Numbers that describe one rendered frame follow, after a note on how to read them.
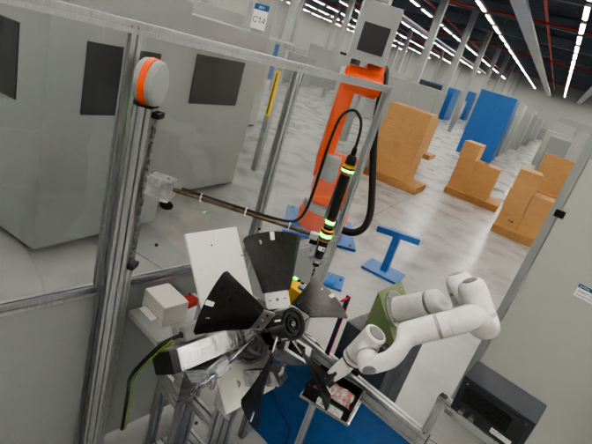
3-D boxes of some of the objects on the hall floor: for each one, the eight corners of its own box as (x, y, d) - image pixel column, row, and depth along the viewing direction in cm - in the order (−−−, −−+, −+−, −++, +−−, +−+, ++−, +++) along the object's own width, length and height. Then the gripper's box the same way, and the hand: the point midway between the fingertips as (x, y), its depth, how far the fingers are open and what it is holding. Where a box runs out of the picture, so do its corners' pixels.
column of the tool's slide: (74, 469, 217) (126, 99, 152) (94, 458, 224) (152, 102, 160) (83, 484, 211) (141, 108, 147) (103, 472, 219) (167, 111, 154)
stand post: (157, 481, 222) (203, 286, 181) (173, 472, 229) (221, 282, 188) (161, 488, 220) (210, 292, 179) (177, 478, 227) (227, 287, 185)
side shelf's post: (143, 447, 237) (170, 318, 208) (150, 443, 240) (178, 316, 211) (147, 452, 235) (175, 323, 206) (153, 448, 238) (182, 321, 209)
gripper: (348, 373, 159) (321, 400, 168) (370, 358, 170) (344, 385, 179) (335, 355, 162) (310, 383, 171) (358, 343, 173) (333, 369, 182)
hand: (330, 381), depth 174 cm, fingers closed
